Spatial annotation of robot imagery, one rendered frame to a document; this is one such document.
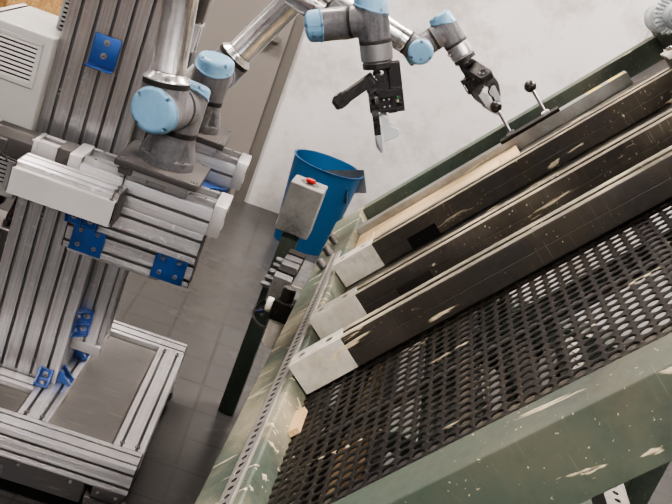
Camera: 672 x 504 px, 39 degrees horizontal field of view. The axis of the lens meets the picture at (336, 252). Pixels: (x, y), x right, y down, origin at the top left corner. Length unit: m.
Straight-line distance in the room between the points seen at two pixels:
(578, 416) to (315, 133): 4.87
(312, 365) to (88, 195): 0.81
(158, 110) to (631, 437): 1.50
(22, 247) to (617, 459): 2.05
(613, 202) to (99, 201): 1.26
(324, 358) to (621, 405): 0.88
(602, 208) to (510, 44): 4.14
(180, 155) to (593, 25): 3.87
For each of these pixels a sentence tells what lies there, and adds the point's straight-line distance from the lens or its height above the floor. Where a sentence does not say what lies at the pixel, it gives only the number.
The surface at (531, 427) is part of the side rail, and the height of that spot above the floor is 1.30.
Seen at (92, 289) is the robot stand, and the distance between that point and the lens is 2.92.
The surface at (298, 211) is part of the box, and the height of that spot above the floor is 0.84.
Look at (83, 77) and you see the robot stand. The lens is 2.71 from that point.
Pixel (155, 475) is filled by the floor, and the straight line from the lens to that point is 3.16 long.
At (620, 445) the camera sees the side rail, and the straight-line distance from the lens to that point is 1.18.
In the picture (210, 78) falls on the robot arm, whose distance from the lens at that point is 2.95.
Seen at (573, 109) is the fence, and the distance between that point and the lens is 2.98.
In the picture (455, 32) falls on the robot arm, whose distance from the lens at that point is 3.04.
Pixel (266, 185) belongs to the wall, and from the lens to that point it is 6.01.
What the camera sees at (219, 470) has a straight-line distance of 1.71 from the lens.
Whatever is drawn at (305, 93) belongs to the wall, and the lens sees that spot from 5.88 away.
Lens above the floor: 1.75
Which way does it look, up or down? 18 degrees down
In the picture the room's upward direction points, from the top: 21 degrees clockwise
